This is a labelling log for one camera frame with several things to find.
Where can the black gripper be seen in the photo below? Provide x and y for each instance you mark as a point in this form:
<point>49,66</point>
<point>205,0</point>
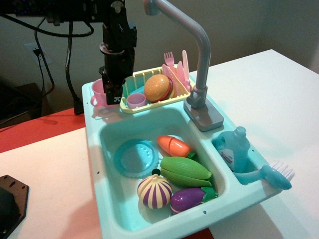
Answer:
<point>117,67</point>

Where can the pink toy cup with handle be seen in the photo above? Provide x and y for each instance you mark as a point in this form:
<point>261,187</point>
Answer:
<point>99,97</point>

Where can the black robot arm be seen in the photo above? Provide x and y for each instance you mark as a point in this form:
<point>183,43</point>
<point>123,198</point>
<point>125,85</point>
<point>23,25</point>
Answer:
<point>119,37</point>

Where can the small purple toy cup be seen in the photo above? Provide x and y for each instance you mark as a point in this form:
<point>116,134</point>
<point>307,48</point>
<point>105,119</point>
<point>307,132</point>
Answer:
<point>136,100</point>

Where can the mint green toy sink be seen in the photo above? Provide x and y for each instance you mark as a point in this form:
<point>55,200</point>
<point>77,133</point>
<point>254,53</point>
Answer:
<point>122,214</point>

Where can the yellow dish rack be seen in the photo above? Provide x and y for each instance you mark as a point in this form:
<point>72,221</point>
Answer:
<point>135,84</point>

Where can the toy hamburger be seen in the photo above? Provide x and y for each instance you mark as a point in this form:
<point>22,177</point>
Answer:
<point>158,88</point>

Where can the pink toy fork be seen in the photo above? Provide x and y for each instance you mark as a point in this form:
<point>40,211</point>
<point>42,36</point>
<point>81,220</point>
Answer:
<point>169,59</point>

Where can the pink toy plate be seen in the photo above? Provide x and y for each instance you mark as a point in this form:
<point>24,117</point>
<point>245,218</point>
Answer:
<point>179,88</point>

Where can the blue toy plate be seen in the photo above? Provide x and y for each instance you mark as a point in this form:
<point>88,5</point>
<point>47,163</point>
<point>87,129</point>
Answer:
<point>136,158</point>

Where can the pink toy knife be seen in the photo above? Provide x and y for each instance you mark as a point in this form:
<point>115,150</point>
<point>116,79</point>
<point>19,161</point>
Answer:
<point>185,67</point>

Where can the orange toy carrot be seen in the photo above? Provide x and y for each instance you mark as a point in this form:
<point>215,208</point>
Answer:
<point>175,147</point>

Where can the grey toy faucet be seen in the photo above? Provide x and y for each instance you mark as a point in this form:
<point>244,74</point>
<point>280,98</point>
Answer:
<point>202,112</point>

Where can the green toy corn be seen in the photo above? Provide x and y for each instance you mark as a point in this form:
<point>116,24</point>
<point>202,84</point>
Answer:
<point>185,172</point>

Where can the purple striped toy onion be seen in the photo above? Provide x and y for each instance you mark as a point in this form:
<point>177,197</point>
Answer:
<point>154,191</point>

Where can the purple toy eggplant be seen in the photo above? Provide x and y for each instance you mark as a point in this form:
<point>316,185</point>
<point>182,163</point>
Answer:
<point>190,197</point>

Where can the blue dish soap bottle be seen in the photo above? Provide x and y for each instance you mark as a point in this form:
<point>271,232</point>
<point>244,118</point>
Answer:
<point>233,147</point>

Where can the blue dish brush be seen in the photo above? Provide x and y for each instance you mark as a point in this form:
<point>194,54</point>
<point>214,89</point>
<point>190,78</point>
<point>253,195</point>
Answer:
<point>277,174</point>

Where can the white wall outlet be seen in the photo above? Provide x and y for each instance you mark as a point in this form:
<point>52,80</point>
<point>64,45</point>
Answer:
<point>34,53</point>

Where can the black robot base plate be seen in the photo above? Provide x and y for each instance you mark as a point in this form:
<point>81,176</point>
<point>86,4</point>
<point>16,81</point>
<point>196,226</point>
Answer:
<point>13,204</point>

